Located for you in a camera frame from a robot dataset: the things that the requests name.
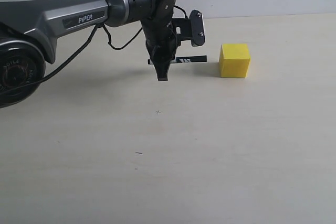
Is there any black and white marker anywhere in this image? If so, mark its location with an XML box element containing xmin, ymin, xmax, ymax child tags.
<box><xmin>148</xmin><ymin>55</ymin><xmax>208</xmax><ymax>65</ymax></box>

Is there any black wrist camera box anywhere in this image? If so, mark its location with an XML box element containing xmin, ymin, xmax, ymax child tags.
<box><xmin>190</xmin><ymin>10</ymin><xmax>205</xmax><ymax>47</ymax></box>

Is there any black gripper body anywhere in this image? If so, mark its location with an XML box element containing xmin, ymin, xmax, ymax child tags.
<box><xmin>143</xmin><ymin>16</ymin><xmax>191</xmax><ymax>59</ymax></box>

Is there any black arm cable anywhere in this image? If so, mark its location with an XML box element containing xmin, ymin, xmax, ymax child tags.
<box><xmin>0</xmin><ymin>0</ymin><xmax>188</xmax><ymax>99</ymax></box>

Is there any yellow cube block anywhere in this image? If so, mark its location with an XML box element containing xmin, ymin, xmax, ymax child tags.
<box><xmin>219</xmin><ymin>44</ymin><xmax>251</xmax><ymax>78</ymax></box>

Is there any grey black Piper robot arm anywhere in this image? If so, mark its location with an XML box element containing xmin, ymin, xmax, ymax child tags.
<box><xmin>1</xmin><ymin>0</ymin><xmax>178</xmax><ymax>108</ymax></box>

